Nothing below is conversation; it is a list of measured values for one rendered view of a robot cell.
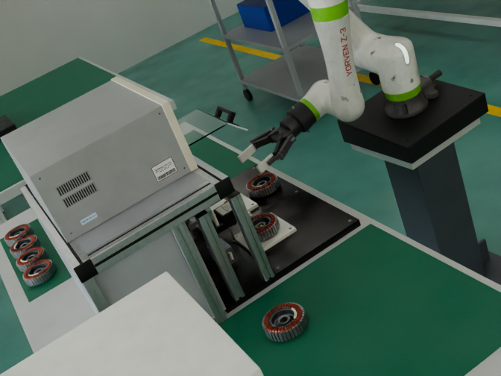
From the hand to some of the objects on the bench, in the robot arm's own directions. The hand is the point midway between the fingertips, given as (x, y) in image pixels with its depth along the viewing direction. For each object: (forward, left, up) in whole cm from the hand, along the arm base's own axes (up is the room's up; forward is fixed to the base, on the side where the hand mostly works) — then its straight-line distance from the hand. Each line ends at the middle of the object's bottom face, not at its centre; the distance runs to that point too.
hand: (251, 163), depth 232 cm
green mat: (+41, +75, -6) cm, 86 cm away
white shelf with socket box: (+77, +99, -3) cm, 126 cm away
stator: (+15, +24, -8) cm, 29 cm away
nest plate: (+15, +24, -9) cm, 30 cm away
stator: (-1, +1, -11) cm, 11 cm away
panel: (+40, +11, -9) cm, 42 cm away
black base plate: (+16, +12, -12) cm, 23 cm away
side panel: (+56, +42, -9) cm, 71 cm away
